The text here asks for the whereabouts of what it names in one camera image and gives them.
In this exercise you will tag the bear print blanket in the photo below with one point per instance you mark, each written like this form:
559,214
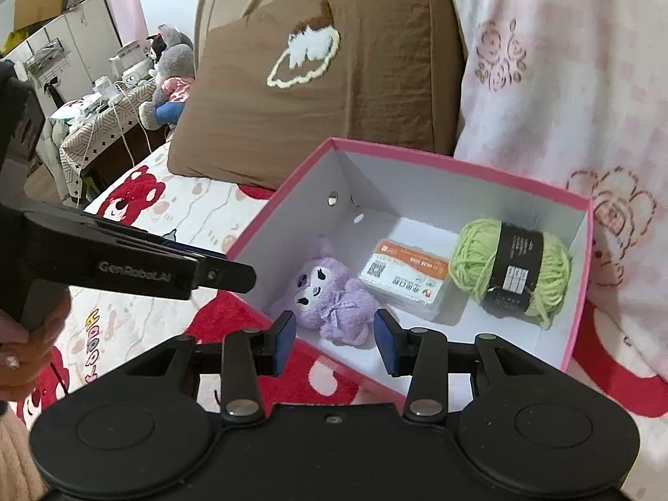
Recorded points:
487,415

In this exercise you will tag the person left hand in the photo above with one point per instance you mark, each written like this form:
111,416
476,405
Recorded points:
24,354

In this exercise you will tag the pink fuzzy sleeve forearm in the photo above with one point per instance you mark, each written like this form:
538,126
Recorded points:
20,479

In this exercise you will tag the brown pillow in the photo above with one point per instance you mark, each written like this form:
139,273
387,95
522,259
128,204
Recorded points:
273,85

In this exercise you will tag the purple plush toy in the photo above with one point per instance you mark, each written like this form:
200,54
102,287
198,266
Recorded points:
325,297

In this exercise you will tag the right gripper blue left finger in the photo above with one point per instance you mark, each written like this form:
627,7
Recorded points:
248,354

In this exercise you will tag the bedside table with cloth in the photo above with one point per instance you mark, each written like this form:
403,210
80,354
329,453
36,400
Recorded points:
98,149

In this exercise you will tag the clear plastic floss pick box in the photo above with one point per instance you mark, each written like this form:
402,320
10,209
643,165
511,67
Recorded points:
411,279

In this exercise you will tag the white cabinet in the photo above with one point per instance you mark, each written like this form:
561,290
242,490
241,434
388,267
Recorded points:
63,59

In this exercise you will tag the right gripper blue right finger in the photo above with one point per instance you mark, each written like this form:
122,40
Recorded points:
422,355

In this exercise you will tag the grey plush toy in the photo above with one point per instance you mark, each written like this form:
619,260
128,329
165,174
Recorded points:
174,76

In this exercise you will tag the green yarn ball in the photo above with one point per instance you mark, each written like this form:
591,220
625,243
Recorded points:
511,271

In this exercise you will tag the pink checked pillow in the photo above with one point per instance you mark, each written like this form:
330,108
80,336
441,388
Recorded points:
574,93

